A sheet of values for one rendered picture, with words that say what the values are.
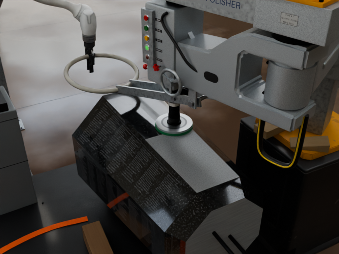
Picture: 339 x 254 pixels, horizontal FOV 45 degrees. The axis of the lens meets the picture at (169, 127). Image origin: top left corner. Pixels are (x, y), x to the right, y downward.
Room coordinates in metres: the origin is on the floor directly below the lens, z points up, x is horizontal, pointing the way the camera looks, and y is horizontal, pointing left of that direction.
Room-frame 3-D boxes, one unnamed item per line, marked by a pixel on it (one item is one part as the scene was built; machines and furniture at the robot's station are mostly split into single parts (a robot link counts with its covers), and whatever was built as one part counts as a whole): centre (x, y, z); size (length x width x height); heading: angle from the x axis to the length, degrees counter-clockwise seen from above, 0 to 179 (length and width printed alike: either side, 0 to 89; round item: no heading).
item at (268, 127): (2.02, -0.60, 0.81); 0.20 x 0.10 x 0.05; 125
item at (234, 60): (1.72, -0.30, 1.30); 0.74 x 0.23 x 0.49; 46
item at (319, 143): (1.87, -0.77, 0.80); 0.20 x 0.10 x 0.05; 78
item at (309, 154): (2.09, -0.85, 0.76); 0.49 x 0.49 x 0.05; 27
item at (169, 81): (1.83, -0.03, 1.20); 0.15 x 0.10 x 0.15; 46
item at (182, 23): (1.95, -0.08, 1.32); 0.36 x 0.22 x 0.45; 46
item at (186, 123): (2.00, -0.03, 0.84); 0.21 x 0.21 x 0.01
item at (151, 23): (1.97, 0.10, 1.37); 0.08 x 0.03 x 0.28; 46
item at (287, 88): (1.55, -0.50, 1.34); 0.19 x 0.19 x 0.20
